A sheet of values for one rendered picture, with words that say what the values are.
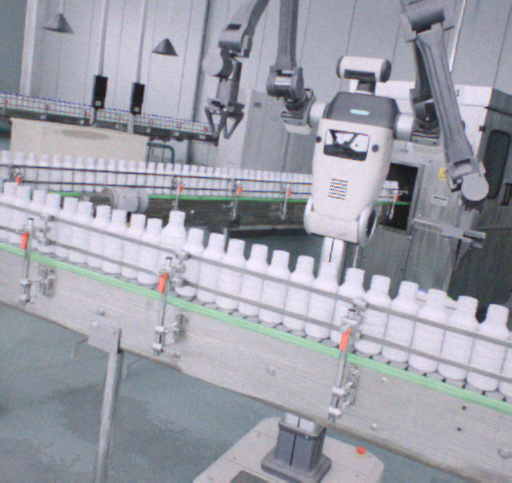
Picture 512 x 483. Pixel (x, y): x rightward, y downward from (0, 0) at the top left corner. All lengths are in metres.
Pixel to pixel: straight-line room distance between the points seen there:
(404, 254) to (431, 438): 3.88
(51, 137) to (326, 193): 3.78
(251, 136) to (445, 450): 6.41
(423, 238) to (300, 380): 3.76
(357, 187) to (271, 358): 0.72
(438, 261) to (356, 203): 3.13
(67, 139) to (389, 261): 3.01
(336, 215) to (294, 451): 0.84
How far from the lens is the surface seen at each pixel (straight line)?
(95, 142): 5.58
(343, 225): 1.89
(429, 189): 4.99
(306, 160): 8.31
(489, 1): 13.73
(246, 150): 7.41
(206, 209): 3.43
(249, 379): 1.40
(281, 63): 1.90
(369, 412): 1.31
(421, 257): 5.03
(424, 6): 1.45
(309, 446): 2.15
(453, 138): 1.46
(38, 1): 12.18
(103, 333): 1.60
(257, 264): 1.36
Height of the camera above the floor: 1.44
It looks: 10 degrees down
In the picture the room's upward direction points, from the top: 9 degrees clockwise
